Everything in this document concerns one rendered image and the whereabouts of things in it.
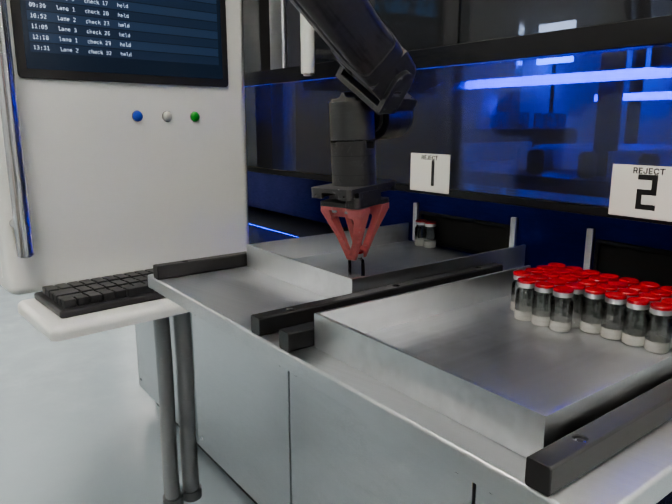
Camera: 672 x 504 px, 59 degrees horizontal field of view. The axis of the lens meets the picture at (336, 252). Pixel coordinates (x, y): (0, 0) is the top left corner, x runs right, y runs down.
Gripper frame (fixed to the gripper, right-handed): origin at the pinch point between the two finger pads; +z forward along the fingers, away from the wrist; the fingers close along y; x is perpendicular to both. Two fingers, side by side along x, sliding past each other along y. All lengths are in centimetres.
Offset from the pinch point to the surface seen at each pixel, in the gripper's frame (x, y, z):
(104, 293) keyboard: 40.4, -14.1, 8.8
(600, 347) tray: -31.9, -2.8, 5.0
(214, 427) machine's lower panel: 85, 38, 73
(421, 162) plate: 3.2, 21.9, -9.7
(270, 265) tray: 13.6, -2.8, 3.1
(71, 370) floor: 207, 54, 93
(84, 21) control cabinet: 56, -3, -35
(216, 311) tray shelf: 6.8, -18.6, 4.0
